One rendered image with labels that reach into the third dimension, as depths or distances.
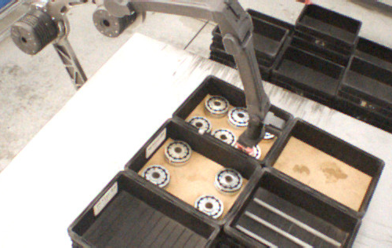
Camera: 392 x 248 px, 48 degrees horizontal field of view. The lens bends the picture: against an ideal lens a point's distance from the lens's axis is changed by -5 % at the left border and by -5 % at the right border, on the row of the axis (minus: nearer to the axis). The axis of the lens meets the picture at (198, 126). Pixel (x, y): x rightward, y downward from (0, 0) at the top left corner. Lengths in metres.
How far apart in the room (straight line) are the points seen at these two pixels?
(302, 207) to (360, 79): 1.34
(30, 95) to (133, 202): 1.74
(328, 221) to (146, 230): 0.65
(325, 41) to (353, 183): 1.34
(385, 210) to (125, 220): 1.07
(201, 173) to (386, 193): 0.82
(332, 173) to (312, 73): 1.21
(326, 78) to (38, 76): 1.95
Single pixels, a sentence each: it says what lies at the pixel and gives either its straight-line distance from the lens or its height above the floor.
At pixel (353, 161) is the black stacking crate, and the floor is 0.86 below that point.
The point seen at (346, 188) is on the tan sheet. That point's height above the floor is 0.83.
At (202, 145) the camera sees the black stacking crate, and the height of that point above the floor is 0.88.
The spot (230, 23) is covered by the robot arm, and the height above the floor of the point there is 1.52.
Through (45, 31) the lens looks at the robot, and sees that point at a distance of 2.21.
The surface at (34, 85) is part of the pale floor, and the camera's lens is 3.29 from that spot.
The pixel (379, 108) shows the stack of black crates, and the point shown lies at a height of 0.52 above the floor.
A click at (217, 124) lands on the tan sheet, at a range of 1.89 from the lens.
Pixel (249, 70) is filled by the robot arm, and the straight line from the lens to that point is 1.39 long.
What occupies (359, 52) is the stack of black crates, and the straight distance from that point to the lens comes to 3.31.
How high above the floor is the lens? 2.23
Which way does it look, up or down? 48 degrees down
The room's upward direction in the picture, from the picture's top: 9 degrees clockwise
